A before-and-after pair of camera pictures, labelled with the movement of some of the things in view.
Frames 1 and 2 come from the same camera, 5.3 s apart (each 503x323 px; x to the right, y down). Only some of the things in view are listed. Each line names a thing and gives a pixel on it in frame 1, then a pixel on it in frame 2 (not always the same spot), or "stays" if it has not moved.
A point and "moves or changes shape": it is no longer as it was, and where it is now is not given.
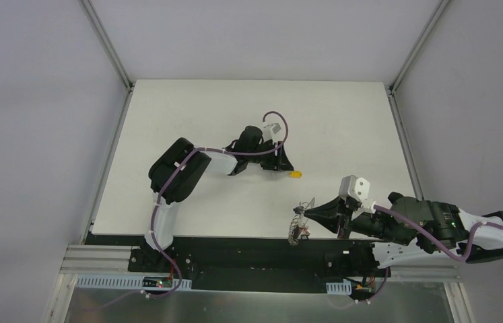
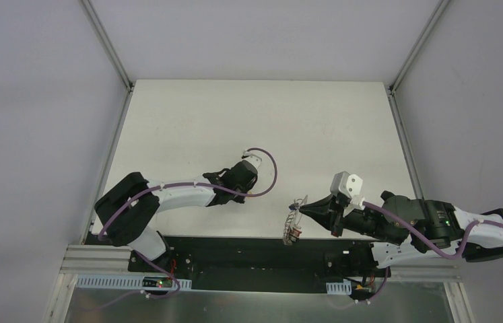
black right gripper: (344, 219) stays
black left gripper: (275, 161) → (242, 177)
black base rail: (251, 264) stays
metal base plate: (409, 302) stays
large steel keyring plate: (299, 228) moves or changes shape
